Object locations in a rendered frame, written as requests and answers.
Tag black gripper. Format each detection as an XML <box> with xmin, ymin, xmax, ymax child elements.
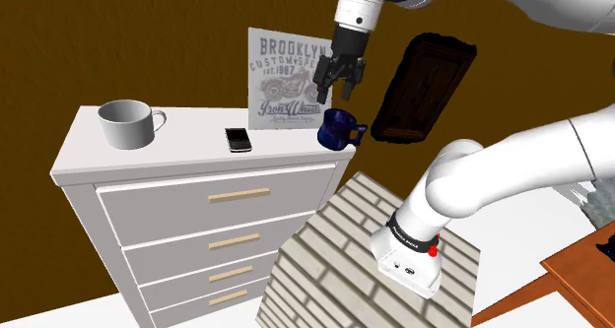
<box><xmin>312</xmin><ymin>23</ymin><xmax>372</xmax><ymax>105</ymax></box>

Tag dark blue mug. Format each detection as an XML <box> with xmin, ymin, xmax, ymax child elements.
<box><xmin>316</xmin><ymin>107</ymin><xmax>370</xmax><ymax>153</ymax></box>

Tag grey motorcycle print poster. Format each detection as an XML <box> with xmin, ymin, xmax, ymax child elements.
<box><xmin>246</xmin><ymin>27</ymin><xmax>334</xmax><ymax>132</ymax></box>

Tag black mobile phone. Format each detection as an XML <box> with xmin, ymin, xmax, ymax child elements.
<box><xmin>224</xmin><ymin>126</ymin><xmax>254</xmax><ymax>154</ymax></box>

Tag brick patterned robot stand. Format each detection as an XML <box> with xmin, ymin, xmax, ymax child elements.
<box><xmin>254</xmin><ymin>170</ymin><xmax>482</xmax><ymax>328</ymax></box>

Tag white mug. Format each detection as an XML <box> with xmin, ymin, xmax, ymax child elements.
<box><xmin>97</xmin><ymin>98</ymin><xmax>169</xmax><ymax>152</ymax></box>

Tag white chest of drawers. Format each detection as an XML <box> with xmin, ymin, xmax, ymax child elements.
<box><xmin>49</xmin><ymin>104</ymin><xmax>357</xmax><ymax>328</ymax></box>

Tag orange wooden table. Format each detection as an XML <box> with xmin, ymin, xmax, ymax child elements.
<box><xmin>469</xmin><ymin>220</ymin><xmax>615</xmax><ymax>328</ymax></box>

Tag dark wooden wall panel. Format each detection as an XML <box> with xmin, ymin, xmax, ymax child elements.
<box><xmin>370</xmin><ymin>32</ymin><xmax>479</xmax><ymax>146</ymax></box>

